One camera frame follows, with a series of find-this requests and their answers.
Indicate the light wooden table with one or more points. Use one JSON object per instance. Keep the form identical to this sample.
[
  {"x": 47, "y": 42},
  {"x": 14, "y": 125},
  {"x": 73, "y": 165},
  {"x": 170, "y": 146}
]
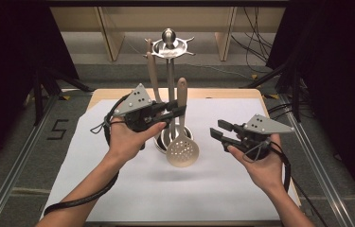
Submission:
[{"x": 216, "y": 93}]

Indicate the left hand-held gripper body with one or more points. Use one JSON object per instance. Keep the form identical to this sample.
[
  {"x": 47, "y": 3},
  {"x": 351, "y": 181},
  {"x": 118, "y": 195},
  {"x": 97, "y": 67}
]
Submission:
[{"x": 134, "y": 101}]

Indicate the person's left hand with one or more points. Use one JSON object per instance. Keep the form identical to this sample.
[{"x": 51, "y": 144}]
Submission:
[{"x": 124, "y": 142}]

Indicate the black curtain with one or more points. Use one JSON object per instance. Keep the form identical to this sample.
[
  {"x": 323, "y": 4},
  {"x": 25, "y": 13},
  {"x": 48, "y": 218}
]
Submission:
[
  {"x": 339, "y": 78},
  {"x": 8, "y": 63}
]

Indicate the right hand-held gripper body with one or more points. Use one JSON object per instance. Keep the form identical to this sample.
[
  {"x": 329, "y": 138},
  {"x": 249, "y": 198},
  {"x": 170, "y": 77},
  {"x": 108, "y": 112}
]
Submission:
[{"x": 260, "y": 126}]

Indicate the white table sheet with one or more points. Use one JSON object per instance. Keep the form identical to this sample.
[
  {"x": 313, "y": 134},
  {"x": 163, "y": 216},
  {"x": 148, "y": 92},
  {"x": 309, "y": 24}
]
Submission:
[{"x": 197, "y": 195}]

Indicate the metal floor rail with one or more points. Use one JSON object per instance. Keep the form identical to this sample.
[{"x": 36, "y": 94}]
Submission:
[
  {"x": 14, "y": 176},
  {"x": 320, "y": 176}
]

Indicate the person's right hand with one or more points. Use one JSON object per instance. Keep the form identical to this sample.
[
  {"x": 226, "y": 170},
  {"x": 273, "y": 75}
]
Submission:
[{"x": 266, "y": 173}]

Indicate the beige office desk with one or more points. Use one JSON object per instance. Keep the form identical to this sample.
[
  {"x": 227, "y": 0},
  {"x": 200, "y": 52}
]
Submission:
[{"x": 80, "y": 19}]

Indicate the steel utensil stand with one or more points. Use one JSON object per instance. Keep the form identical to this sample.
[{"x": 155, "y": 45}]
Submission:
[{"x": 168, "y": 38}]

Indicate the beige kitchen utensil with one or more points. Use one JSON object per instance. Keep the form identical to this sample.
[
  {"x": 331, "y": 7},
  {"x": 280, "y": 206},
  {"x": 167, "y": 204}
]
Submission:
[{"x": 152, "y": 72}]

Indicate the black tripod stand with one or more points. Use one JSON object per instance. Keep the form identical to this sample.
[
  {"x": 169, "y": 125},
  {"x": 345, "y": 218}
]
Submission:
[
  {"x": 266, "y": 77},
  {"x": 39, "y": 101}
]

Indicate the beige slotted skimmer spoon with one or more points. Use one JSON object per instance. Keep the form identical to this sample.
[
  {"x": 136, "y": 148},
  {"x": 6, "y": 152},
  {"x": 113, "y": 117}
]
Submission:
[{"x": 181, "y": 90}]

